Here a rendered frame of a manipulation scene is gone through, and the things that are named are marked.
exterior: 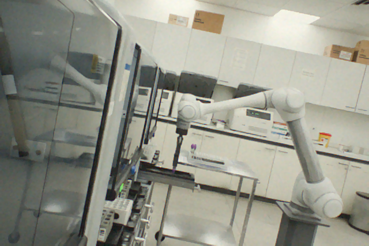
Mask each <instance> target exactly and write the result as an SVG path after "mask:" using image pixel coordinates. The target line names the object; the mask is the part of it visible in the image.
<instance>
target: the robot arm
mask: <svg viewBox="0 0 369 246"><path fill-rule="evenodd" d="M247 107H250V108H274V109H276V110H277V111H278V114H279V115H280V117H281V118H282V120H283V121H285V123H286V125H287V127H288V130H289V133H290V136H291V140H292V143H293V146H294V148H295V152H296V154H297V156H298V159H299V162H300V166H301V168H302V171H301V172H300V173H299V174H298V175H297V178H296V180H295V183H294V184H293V189H292V195H291V200H290V203H284V206H286V208H287V209H288V210H289V211H290V212H292V215H294V216H299V217H305V218H311V219H316V220H317V221H321V220H322V218H321V217H324V218H333V217H336V216H338V215H339V214H341V212H342V211H343V203H342V200H341V198H340V197H339V195H338V193H337V191H336V189H335V188H334V187H333V184H332V182H331V180H330V179H329V178H327V177H324V175H323V172H322V168H321V165H320V163H319V159H318V156H317V154H316V152H315V148H314V145H313V142H312V139H311V135H310V132H309V130H308V128H307V125H306V121H305V119H304V115H305V98H304V95H303V93H302V92H301V91H299V90H298V89H295V88H289V87H283V88H278V89H273V90H269V91H265V92H260V93H257V94H253V95H250V96H246V97H240V98H239V99H233V100H227V101H222V102H218V103H210V104H204V103H201V102H200V101H196V100H195V96H194V95H192V94H188V93H185V94H183V96H181V98H180V100H179V104H178V109H177V119H176V126H177V127H176V131H175V133H176V134H179V136H178V137H177V141H176V149H175V153H174V159H173V163H172V166H176V167H177V164H178V159H179V154H180V147H181V145H182V143H183V140H184V138H183V136H184V135H187V134H188V129H190V125H191V121H193V120H198V119H201V118H202V117H203V116H204V115H207V114H210V113H213V112H219V111H225V110H230V109H236V108H247ZM319 216H320V217H319Z"/></svg>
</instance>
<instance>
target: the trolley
mask: <svg viewBox="0 0 369 246"><path fill-rule="evenodd" d="M188 152H189V151H188V150H184V149H180V154H179V159H178V164H180V165H186V166H191V167H195V168H200V169H206V170H209V171H212V172H217V173H222V174H226V175H231V176H237V177H240V179H239V185H238V190H237V193H236V198H235V203H234V205H233V209H232V214H231V219H230V222H229V224H225V223H222V222H216V221H211V220H210V219H204V218H199V217H193V216H190V215H185V214H179V213H174V212H171V211H167V207H168V205H169V202H170V196H171V191H172V186H171V185H170V184H169V188H168V190H167V196H166V200H165V205H164V211H163V216H162V219H161V225H160V230H158V232H156V233H155V240H157V245H156V246H160V243H161V241H163V240H164V239H165V237H168V238H172V239H177V240H183V241H188V243H193V244H199V245H204V246H237V245H236V241H235V236H234V233H233V230H232V227H233V224H234V219H235V214H236V209H237V205H238V200H239V195H240V190H241V187H242V181H243V178H246V179H251V180H253V184H252V188H251V192H250V197H249V201H248V205H247V211H246V214H245V216H244V222H243V226H242V232H241V235H240V240H239V245H238V246H243V244H244V238H245V235H246V230H247V225H248V221H249V216H250V212H251V207H252V204H253V199H254V194H255V189H256V186H257V184H260V181H259V180H258V178H257V176H256V175H255V173H254V172H253V171H252V170H251V168H250V167H249V166H248V165H247V163H246V162H240V161H235V160H229V159H228V160H229V164H228V169H223V168H219V167H215V166H209V165H204V164H199V163H195V162H189V161H187V155H188Z"/></svg>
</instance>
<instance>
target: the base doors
mask: <svg viewBox="0 0 369 246"><path fill-rule="evenodd" d="M156 126H157V130H156V132H155V137H153V139H152V142H153V143H156V144H157V149H156V150H159V151H160V156H161V157H160V159H159V160H160V161H163V160H164V164H163V167H164V168H170V169H172V167H173V166H172V163H173V159H174V153H175V149H176V141H177V137H178V136H179V134H176V133H175V131H176V127H177V126H176V125H173V124H168V125H167V123H162V122H157V125H156ZM166 128H167V129H166ZM192 133H195V134H192ZM196 134H201V135H196ZM187 135H188V136H189V137H185V136H183V138H184V140H183V143H182V145H181V147H180V149H184V150H190V149H191V145H192V143H193V144H195V145H196V150H195V152H201V153H206V154H212V155H215V156H221V157H223V158H227V159H229V160H235V161H240V162H246V163H247V165H248V166H249V167H250V168H251V170H252V171H253V172H254V173H255V175H256V176H257V178H258V180H259V181H260V184H257V186H256V189H255V194H254V195H257V196H263V197H266V198H272V199H278V200H284V201H288V202H290V200H291V195H292V189H293V184H294V183H295V180H296V178H297V175H298V174H299V173H300V172H301V171H302V168H301V166H300V162H299V159H298V156H297V154H296V152H295V150H293V149H288V148H284V147H278V146H273V145H267V144H264V143H258V142H253V141H249V140H246V139H241V138H235V137H229V136H226V135H220V134H215V133H209V132H205V131H204V132H203V131H200V130H193V129H188V134H187ZM206 135H207V136H210V137H206ZM164 136H165V137H164ZM212 137H214V138H212ZM204 139H205V140H204ZM163 142H164V143H163ZM238 145H239V146H238ZM162 148H163V149H162ZM200 148H201V149H200ZM266 148H269V149H266ZM253 149H257V150H261V152H259V151H256V150H253ZM270 149H275V150H270ZM279 150H281V151H284V152H281V151H279ZM161 151H162V152H161ZM285 152H288V153H285ZM317 156H318V159H319V163H320V165H321V168H322V172H323V175H324V177H327V178H329V179H330V180H331V182H332V184H333V187H334V188H335V189H336V191H337V193H338V195H339V197H340V198H341V200H342V203H343V211H342V212H341V213H345V214H351V210H352V208H353V203H354V200H355V196H356V191H361V192H366V193H369V165H364V164H359V163H355V162H349V161H345V160H342V159H338V158H332V157H326V156H321V155H317ZM339 163H341V164H339ZM326 164H330V165H334V166H330V165H326ZM343 164H347V165H348V166H347V165H343ZM351 165H352V166H357V167H361V168H357V167H352V166H351ZM345 168H347V170H346V169H345ZM349 169H351V170H349ZM176 170H179V171H185V172H187V173H193V174H194V177H195V181H196V182H195V183H201V184H204V185H207V186H213V187H218V188H225V189H228V190H234V191H237V190H238V185H239V179H240V177H237V176H231V175H226V174H222V173H217V172H212V171H209V170H206V169H200V168H195V167H191V166H186V165H180V164H178V165H177V167H176ZM345 171H347V174H346V175H344V173H345ZM363 172H368V174H367V173H363ZM252 184H253V180H251V179H246V178H243V181H242V187H241V190H240V191H241V192H245V193H249V194H250V192H251V188H252Z"/></svg>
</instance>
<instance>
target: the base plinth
mask: <svg viewBox="0 0 369 246"><path fill-rule="evenodd" d="M198 186H200V189H203V190H209V191H215V192H220V193H224V194H230V195H232V196H236V193H237V191H234V190H228V189H225V188H218V187H213V186H207V185H204V184H201V183H195V186H194V187H198ZM239 197H242V198H248V199H249V197H250V194H249V193H245V192H240V195H239ZM254 200H260V201H263V202H269V203H272V204H275V201H280V202H284V203H290V202H288V201H284V200H278V199H272V198H266V197H263V196H257V195H254ZM337 217H342V218H345V219H349V218H350V214H345V213H341V214H339V215H338V216H337Z"/></svg>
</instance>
